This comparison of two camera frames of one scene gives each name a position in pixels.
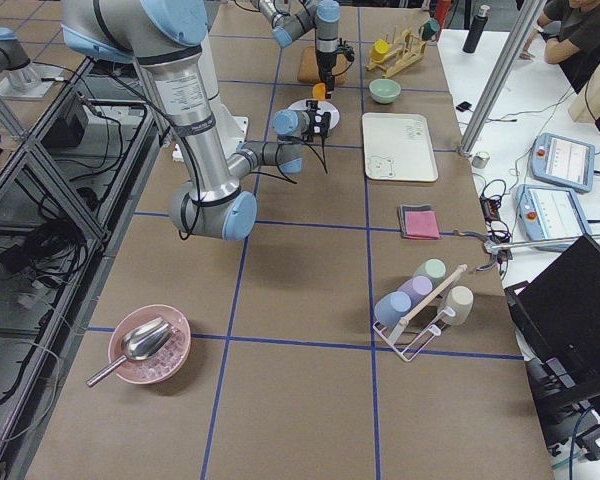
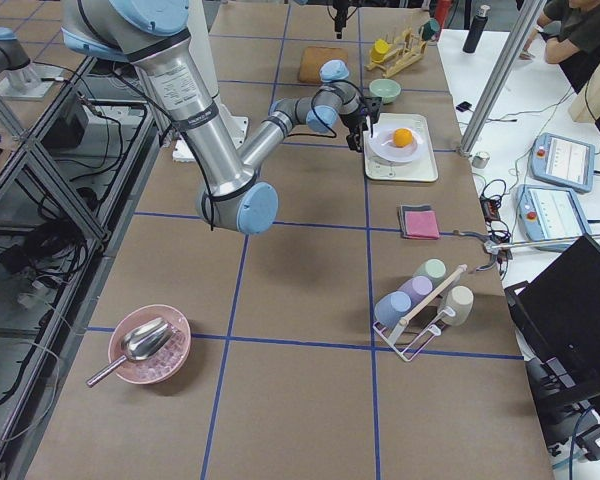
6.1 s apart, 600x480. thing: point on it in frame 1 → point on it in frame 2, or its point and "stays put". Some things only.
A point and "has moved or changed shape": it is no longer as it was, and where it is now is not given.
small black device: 464,106 stays put
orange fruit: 319,91 has moved or changed shape
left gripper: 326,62 → 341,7
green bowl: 384,90 stays put
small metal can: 480,159 stays put
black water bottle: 476,28 stays put
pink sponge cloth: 419,222 stays put
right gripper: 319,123 → 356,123
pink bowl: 162,364 stays put
